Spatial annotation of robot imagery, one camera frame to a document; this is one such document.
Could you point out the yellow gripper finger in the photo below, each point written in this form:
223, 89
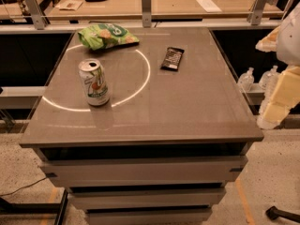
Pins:
282, 94
268, 43

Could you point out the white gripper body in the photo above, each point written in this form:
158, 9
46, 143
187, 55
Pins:
290, 42

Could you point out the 7up soda can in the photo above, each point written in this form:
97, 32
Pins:
94, 83

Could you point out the dark rxbar chocolate wrapper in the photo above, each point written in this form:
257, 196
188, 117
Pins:
172, 59

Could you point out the clear bottle right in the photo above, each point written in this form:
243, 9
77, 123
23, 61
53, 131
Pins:
267, 76

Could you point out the clear bottle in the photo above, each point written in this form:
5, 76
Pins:
246, 80
267, 76

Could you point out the clear bottle left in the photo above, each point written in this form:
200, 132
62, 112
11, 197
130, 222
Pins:
246, 80

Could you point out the small white paper note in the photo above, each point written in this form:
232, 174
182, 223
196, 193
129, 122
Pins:
209, 6

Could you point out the black chair base leg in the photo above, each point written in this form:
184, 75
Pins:
274, 213

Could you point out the grey drawer cabinet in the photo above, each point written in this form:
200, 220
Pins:
166, 144

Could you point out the green chip bag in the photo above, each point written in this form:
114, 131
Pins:
105, 36

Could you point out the paper packet on desk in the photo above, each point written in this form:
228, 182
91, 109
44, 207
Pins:
69, 5

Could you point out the grey metal bracket right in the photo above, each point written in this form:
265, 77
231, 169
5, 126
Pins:
256, 12

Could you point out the grey metal bracket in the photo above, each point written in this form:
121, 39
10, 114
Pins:
146, 13
256, 12
36, 14

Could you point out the grey metal bracket centre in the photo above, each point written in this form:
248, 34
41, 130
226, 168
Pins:
146, 13

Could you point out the grey metal bracket left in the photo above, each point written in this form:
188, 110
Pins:
36, 14

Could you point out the black floor frame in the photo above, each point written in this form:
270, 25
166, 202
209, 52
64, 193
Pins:
8, 208

